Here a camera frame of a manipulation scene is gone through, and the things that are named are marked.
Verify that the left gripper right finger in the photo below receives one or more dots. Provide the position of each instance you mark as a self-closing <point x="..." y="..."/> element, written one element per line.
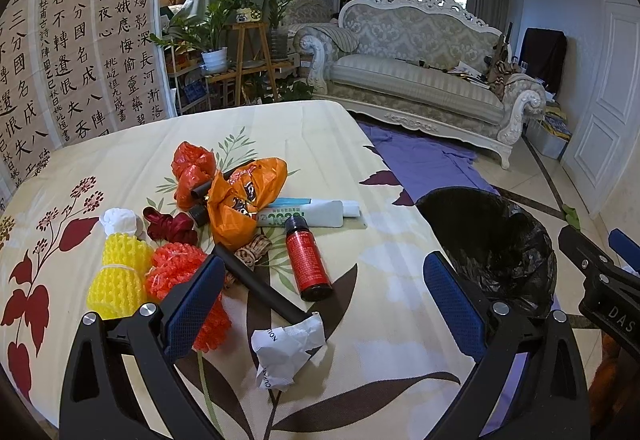
<point x="527" y="381"/>

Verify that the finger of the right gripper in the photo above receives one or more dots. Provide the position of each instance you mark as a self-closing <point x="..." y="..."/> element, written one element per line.
<point x="587" y="256"/>
<point x="627" y="249"/>

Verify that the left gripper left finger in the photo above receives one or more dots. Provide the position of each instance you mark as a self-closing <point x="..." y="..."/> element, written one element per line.
<point x="97" y="400"/>

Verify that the yellow foam net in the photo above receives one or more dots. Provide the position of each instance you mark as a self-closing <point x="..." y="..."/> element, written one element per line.
<point x="117" y="290"/>

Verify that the orange foam net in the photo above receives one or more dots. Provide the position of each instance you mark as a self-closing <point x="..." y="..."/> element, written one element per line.
<point x="188" y="283"/>

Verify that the white tissue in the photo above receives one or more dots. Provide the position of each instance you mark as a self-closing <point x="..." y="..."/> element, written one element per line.
<point x="117" y="220"/>

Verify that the white paper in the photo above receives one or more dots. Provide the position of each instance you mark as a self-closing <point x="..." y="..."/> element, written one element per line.
<point x="283" y="351"/>

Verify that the dark red wrapper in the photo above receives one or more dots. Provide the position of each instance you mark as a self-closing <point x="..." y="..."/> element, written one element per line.
<point x="171" y="229"/>

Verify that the long black tube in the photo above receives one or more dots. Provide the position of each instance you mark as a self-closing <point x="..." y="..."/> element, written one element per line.
<point x="264" y="292"/>

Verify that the plaid cloth roll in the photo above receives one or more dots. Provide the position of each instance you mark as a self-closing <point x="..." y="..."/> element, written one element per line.
<point x="254" y="252"/>

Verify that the red spray bottle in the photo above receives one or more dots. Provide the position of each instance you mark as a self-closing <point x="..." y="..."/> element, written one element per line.
<point x="310" y="276"/>

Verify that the orange snack bag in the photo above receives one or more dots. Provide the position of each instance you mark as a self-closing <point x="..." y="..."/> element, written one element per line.
<point x="233" y="204"/>

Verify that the red plastic bag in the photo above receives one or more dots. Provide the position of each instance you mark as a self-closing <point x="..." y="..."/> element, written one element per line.
<point x="192" y="166"/>

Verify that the white toothpaste tube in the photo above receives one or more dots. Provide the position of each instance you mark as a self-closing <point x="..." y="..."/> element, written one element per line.
<point x="317" y="213"/>

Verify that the yellow label dark bottle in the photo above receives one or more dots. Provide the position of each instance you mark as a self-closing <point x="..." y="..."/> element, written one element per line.
<point x="199" y="214"/>

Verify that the short black tube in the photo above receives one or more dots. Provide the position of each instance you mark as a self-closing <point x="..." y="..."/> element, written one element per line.
<point x="200" y="192"/>

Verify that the black lined trash bin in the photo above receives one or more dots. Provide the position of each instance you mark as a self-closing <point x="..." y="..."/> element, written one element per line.
<point x="495" y="244"/>

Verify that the green rag on floor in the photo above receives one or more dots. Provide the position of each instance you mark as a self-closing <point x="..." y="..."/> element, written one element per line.
<point x="571" y="217"/>

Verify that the storage box with items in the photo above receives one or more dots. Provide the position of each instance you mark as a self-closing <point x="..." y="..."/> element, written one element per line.
<point x="549" y="135"/>

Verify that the white panel door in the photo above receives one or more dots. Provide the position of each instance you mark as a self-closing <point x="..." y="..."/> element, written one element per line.
<point x="607" y="131"/>

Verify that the purple cloth on floor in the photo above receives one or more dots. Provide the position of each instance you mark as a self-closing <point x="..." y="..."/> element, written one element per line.
<point x="423" y="164"/>

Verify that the ornate white sofa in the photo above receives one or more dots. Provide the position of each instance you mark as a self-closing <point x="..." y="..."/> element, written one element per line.
<point x="425" y="65"/>

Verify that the metal shelf rack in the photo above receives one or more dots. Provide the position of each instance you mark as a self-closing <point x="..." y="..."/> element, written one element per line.
<point x="187" y="80"/>

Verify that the calligraphy folding screen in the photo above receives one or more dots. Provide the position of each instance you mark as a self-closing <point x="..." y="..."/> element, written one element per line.
<point x="72" y="70"/>

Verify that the potted plant white pot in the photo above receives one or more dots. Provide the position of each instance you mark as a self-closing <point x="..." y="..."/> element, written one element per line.
<point x="202" y="33"/>

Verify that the wooden plant stand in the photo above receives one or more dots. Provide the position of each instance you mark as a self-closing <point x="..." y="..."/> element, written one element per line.
<point x="252" y="57"/>

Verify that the tall green plant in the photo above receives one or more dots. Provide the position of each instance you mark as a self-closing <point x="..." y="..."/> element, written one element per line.
<point x="278" y="40"/>

